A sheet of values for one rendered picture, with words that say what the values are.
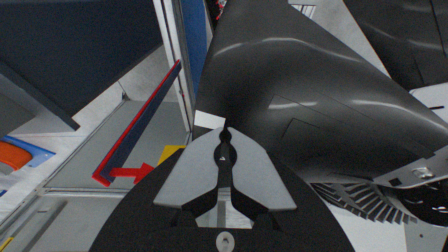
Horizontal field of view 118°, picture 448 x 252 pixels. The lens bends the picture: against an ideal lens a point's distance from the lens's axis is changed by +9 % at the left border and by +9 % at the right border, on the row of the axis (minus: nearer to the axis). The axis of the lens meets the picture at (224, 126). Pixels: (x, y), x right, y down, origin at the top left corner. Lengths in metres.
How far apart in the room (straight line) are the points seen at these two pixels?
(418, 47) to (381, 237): 0.46
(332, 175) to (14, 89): 0.60
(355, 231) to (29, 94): 0.85
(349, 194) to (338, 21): 1.31
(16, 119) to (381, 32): 0.73
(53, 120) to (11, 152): 3.26
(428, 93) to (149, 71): 1.53
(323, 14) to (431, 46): 1.13
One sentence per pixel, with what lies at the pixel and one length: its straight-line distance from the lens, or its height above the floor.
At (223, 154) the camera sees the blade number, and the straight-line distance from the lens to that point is 0.16.
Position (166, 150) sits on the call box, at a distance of 0.47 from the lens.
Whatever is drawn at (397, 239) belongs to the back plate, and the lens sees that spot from 0.64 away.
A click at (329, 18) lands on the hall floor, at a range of 1.46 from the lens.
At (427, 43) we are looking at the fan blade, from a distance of 0.34.
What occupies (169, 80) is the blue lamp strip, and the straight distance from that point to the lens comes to 0.33.
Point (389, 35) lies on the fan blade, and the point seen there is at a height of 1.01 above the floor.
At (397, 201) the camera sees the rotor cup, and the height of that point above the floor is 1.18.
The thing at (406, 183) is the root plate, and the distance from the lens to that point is 0.30.
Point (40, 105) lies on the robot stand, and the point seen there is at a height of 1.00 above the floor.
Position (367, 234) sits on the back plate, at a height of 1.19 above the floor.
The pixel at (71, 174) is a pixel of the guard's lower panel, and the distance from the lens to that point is 1.32.
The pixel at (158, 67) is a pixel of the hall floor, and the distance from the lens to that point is 1.48.
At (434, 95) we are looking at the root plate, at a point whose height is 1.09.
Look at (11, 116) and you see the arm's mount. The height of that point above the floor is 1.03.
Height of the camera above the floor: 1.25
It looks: 45 degrees down
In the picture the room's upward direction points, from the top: 179 degrees counter-clockwise
